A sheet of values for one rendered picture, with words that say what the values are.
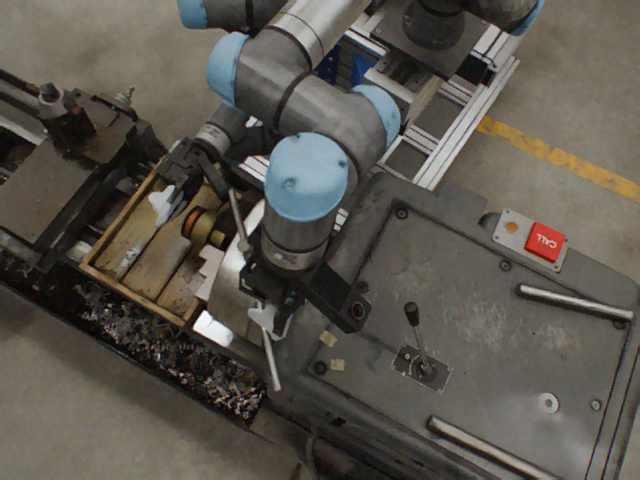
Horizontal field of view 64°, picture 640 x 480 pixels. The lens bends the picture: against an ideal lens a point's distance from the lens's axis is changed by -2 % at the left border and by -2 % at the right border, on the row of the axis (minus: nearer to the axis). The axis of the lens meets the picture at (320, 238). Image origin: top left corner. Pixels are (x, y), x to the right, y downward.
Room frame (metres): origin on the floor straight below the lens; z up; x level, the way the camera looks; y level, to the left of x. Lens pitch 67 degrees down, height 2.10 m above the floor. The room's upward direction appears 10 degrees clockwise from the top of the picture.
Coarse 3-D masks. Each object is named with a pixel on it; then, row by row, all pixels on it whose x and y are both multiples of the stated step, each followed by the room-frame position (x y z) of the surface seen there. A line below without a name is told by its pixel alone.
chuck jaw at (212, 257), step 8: (208, 248) 0.36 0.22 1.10; (216, 248) 0.36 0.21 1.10; (200, 256) 0.34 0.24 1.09; (208, 256) 0.34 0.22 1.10; (216, 256) 0.35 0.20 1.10; (208, 264) 0.33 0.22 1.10; (216, 264) 0.33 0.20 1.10; (200, 272) 0.31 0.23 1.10; (208, 272) 0.31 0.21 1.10; (216, 272) 0.31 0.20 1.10; (208, 280) 0.29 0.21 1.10; (200, 288) 0.28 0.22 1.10; (208, 288) 0.28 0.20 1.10; (200, 296) 0.26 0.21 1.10; (208, 296) 0.26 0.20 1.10
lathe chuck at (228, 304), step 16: (256, 208) 0.41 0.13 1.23; (256, 224) 0.37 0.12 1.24; (224, 256) 0.31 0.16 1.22; (240, 256) 0.31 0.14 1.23; (224, 272) 0.28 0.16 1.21; (224, 288) 0.26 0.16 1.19; (208, 304) 0.24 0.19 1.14; (224, 304) 0.24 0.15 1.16; (240, 304) 0.24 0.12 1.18; (224, 320) 0.22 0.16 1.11; (240, 320) 0.22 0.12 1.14
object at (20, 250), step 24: (96, 96) 0.80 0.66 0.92; (144, 120) 0.75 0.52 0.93; (144, 144) 0.70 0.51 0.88; (120, 168) 0.61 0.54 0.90; (96, 192) 0.52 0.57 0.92; (72, 216) 0.45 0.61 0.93; (0, 240) 0.35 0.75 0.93; (24, 240) 0.36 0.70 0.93; (48, 240) 0.37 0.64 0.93; (72, 240) 0.40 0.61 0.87; (48, 264) 0.33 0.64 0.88
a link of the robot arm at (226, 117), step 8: (224, 104) 0.71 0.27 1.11; (216, 112) 0.69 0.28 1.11; (224, 112) 0.69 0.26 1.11; (232, 112) 0.69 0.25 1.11; (240, 112) 0.70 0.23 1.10; (208, 120) 0.66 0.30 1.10; (216, 120) 0.66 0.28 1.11; (224, 120) 0.67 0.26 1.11; (232, 120) 0.67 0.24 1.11; (240, 120) 0.69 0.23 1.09; (248, 120) 0.71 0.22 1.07; (224, 128) 0.65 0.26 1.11; (232, 128) 0.66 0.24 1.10; (240, 128) 0.67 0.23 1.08; (232, 136) 0.64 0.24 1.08; (240, 136) 0.67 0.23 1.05
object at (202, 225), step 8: (200, 208) 0.44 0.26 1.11; (192, 216) 0.42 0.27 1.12; (200, 216) 0.42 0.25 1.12; (208, 216) 0.42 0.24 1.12; (184, 224) 0.40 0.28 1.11; (192, 224) 0.40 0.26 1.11; (200, 224) 0.40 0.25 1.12; (208, 224) 0.40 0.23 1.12; (184, 232) 0.39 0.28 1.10; (192, 232) 0.39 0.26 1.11; (200, 232) 0.39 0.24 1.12; (208, 232) 0.39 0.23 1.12; (216, 232) 0.39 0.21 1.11; (192, 240) 0.37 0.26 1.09; (200, 240) 0.37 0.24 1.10; (208, 240) 0.38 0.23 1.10; (216, 240) 0.38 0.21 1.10; (224, 240) 0.40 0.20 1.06; (224, 248) 0.38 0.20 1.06
